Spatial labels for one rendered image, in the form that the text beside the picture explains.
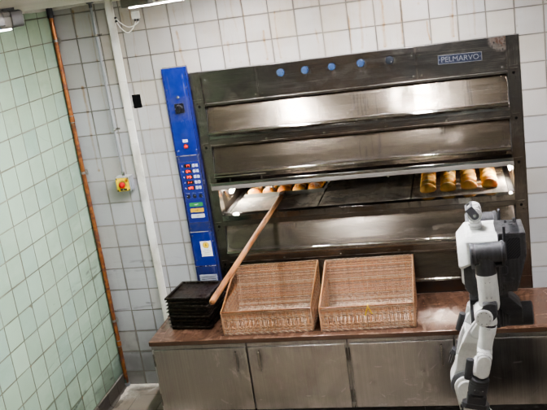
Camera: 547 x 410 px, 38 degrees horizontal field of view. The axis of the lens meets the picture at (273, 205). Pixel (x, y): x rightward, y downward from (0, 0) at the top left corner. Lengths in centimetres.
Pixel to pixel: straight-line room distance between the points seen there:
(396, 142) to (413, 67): 45
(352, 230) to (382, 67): 102
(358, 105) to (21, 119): 195
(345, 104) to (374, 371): 157
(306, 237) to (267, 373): 88
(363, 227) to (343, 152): 49
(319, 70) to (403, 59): 49
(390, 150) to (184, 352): 174
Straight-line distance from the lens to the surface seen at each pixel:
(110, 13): 511
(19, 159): 475
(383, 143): 486
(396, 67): 479
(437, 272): 507
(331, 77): 483
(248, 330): 484
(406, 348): 470
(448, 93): 479
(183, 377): 505
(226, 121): 498
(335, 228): 504
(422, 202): 494
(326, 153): 490
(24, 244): 472
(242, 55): 490
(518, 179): 492
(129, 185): 521
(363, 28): 476
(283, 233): 510
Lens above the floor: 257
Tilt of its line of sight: 15 degrees down
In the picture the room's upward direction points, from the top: 8 degrees counter-clockwise
